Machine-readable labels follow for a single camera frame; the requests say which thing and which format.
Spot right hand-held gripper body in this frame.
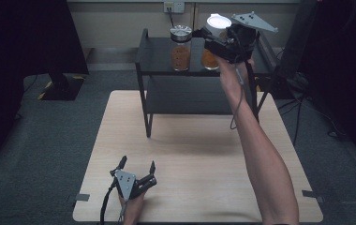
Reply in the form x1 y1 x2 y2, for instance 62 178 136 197
202 10 279 64

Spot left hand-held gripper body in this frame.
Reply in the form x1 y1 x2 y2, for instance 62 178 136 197
110 168 158 202

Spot glass jar with white lid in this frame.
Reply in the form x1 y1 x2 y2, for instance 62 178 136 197
200 12 233 70

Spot glass jar with silver lid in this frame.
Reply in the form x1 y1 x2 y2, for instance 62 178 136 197
169 24 194 72

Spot black two-tier shelf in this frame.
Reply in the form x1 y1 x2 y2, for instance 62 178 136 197
134 27 279 140

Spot person's left hand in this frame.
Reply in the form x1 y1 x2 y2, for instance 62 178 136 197
117 190 148 225

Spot person's right hand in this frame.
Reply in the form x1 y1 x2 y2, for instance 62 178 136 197
214 54 257 104

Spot grey tape strip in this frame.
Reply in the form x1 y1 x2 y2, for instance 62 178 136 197
74 193 91 203
301 189 326 203

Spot dark upright panel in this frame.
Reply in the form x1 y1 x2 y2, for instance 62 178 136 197
274 0 320 83

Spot black stand base, yellow stripes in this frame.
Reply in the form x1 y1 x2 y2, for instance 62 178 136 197
37 72 86 102

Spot dark curtain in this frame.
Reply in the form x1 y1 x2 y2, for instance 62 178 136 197
301 0 356 173
0 0 90 171

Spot left hand-held gripper cable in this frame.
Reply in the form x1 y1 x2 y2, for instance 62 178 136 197
99 179 118 225

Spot hand-held gripper cable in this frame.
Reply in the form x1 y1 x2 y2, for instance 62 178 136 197
230 61 254 131
99 179 118 225

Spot black power cable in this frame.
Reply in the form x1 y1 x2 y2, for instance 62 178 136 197
167 7 177 30

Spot white wall socket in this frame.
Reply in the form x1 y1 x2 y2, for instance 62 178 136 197
163 1 185 14

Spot right hand-held gripper cable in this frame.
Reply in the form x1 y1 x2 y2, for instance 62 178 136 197
230 61 254 131

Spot black floor cables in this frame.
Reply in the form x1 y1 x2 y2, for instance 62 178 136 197
275 71 349 148

